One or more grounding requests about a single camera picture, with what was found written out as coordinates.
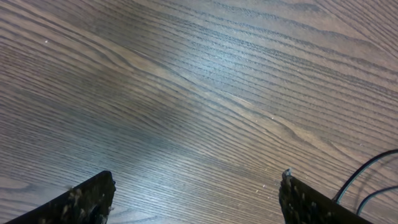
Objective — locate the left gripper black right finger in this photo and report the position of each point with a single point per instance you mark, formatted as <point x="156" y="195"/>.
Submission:
<point x="301" y="204"/>

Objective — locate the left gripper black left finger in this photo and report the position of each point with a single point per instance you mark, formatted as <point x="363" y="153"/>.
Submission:
<point x="88" y="203"/>

